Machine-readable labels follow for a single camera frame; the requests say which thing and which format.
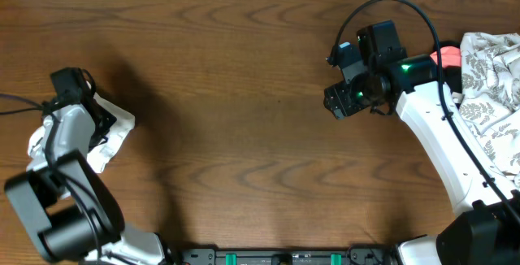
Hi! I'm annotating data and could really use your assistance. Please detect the white t-shirt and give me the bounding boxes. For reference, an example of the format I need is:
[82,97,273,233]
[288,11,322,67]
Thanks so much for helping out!
[28,93,135,174]

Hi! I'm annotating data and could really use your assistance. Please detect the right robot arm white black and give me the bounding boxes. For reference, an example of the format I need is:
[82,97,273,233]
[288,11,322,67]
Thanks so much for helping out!
[324,53,519,264]

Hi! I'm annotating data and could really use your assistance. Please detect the red garment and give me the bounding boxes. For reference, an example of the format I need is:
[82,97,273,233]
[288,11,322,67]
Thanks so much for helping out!
[440,46,462,68]

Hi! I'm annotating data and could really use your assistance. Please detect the white leaf-patterned garment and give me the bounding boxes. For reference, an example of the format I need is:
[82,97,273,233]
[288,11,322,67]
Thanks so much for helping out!
[459,33,519,185]

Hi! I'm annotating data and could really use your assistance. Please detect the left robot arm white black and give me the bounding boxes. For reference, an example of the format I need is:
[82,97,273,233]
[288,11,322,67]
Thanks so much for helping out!
[4,67,174,264]

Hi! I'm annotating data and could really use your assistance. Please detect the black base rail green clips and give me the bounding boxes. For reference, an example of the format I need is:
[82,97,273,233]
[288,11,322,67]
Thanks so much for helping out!
[180,245,403,265]

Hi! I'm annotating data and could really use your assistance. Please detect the black garment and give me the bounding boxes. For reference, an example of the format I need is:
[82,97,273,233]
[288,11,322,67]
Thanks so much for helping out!
[439,41,462,93]

